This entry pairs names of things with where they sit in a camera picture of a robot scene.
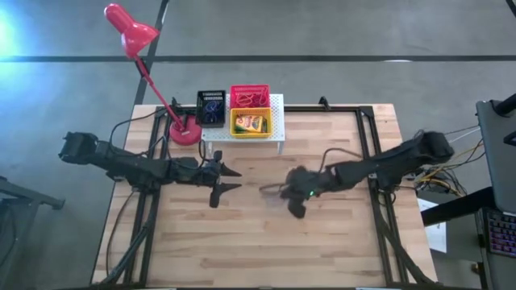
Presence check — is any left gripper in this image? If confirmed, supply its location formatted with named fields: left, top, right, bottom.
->
left=188, top=150, right=243, bottom=209

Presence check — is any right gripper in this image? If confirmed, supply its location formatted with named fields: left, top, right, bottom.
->
left=259, top=164, right=336, bottom=221

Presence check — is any yellow plastic basket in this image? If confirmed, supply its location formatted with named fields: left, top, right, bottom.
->
left=229, top=106, right=274, bottom=139

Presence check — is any crayon box with torn flap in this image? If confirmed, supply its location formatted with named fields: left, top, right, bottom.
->
left=234, top=114, right=265, bottom=135

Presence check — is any blue coil wristband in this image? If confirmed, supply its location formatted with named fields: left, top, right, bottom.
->
left=203, top=99, right=223, bottom=114

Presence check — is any red rubber band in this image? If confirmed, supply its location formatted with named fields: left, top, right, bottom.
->
left=233, top=92, right=253, bottom=108

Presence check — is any red plastic basket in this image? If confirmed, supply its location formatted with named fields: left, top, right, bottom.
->
left=229, top=84, right=272, bottom=110

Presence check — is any red desk lamp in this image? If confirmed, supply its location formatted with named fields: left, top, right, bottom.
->
left=103, top=2, right=203, bottom=147

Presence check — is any black desk beam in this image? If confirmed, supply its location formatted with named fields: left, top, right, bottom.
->
left=421, top=187, right=497, bottom=227

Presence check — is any white perforated riser shelf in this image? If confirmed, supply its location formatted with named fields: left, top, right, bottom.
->
left=200, top=93, right=286, bottom=155

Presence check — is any black plastic basket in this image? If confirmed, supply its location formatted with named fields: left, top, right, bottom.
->
left=195, top=89, right=227, bottom=129

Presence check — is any white paper sheet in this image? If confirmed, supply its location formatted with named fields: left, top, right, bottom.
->
left=417, top=197, right=448, bottom=254

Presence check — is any grey metal stand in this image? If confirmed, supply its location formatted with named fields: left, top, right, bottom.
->
left=0, top=176, right=66, bottom=290

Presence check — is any grey monitor back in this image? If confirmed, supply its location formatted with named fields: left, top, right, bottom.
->
left=475, top=93, right=516, bottom=214

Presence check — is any backlit keyboard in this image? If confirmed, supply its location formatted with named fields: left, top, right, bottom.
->
left=481, top=208, right=516, bottom=259

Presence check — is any dark right arm cable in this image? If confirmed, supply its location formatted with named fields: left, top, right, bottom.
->
left=320, top=147, right=364, bottom=172

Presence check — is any black cable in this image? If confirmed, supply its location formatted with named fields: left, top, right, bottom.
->
left=108, top=108, right=170, bottom=156

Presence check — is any yellow cable bundle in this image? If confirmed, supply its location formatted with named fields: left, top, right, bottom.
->
left=414, top=168, right=464, bottom=195

